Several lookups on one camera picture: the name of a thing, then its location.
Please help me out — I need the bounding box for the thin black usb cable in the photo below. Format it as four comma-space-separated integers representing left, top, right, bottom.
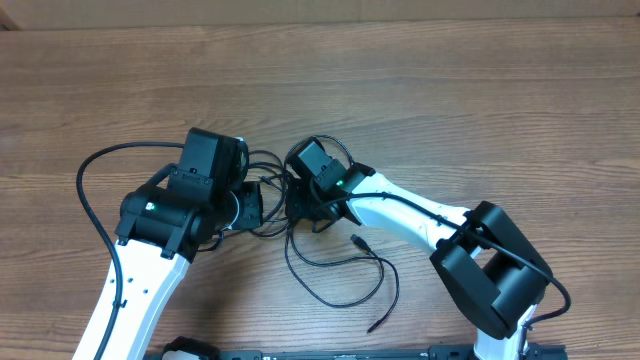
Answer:
283, 219, 401, 335

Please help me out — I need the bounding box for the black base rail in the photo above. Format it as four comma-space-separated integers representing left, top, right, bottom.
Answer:
149, 343, 569, 360

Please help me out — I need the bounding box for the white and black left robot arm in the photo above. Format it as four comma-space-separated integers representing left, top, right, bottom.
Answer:
74, 128, 264, 359

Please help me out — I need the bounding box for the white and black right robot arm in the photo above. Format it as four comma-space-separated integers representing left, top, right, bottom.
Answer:
285, 137, 552, 359

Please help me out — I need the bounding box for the thick black cable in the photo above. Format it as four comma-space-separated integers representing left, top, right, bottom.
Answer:
242, 133, 356, 239

